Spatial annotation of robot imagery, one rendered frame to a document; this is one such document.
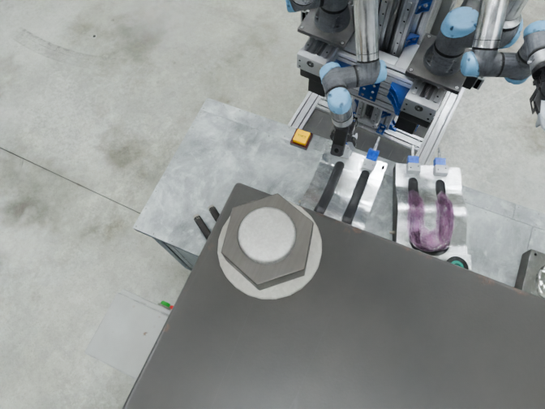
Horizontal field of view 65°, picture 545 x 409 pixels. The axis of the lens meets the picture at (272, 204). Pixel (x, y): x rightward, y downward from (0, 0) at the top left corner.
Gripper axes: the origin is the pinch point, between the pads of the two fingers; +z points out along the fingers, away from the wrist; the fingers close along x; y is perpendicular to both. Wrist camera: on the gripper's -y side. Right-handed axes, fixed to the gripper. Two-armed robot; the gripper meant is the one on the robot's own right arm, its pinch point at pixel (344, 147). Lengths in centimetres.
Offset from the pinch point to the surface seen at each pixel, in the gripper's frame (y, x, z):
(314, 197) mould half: -23.6, 3.9, -0.1
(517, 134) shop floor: 88, -76, 119
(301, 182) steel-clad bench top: -16.7, 14.2, 10.3
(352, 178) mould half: -9.6, -6.4, 5.4
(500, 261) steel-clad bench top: -19, -69, 22
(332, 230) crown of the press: -55, -27, -112
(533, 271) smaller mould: -20, -79, 16
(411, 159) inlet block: 7.7, -25.2, 12.3
